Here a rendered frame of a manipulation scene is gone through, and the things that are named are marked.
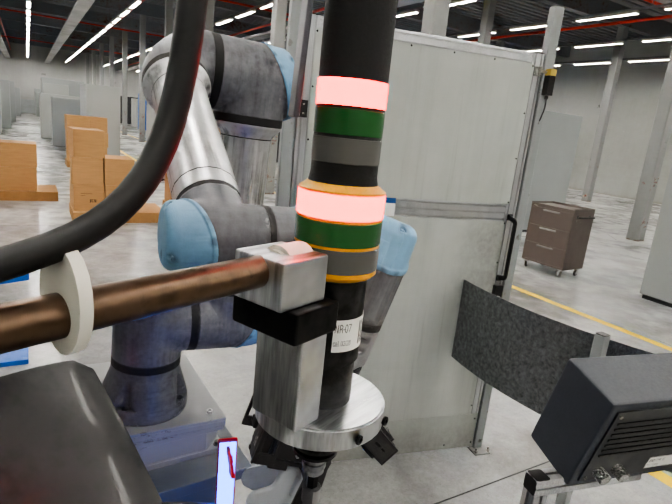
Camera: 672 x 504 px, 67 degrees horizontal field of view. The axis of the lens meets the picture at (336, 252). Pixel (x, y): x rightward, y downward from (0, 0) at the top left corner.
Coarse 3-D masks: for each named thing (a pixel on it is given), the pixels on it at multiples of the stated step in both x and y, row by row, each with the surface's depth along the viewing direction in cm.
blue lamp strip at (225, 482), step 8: (224, 448) 66; (232, 448) 66; (224, 456) 66; (224, 464) 66; (224, 472) 67; (224, 480) 67; (232, 480) 67; (224, 488) 67; (232, 488) 68; (224, 496) 68; (232, 496) 68
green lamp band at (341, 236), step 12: (300, 216) 25; (300, 228) 25; (312, 228) 24; (324, 228) 24; (336, 228) 24; (348, 228) 24; (360, 228) 24; (372, 228) 24; (312, 240) 24; (324, 240) 24; (336, 240) 24; (348, 240) 24; (360, 240) 24; (372, 240) 25
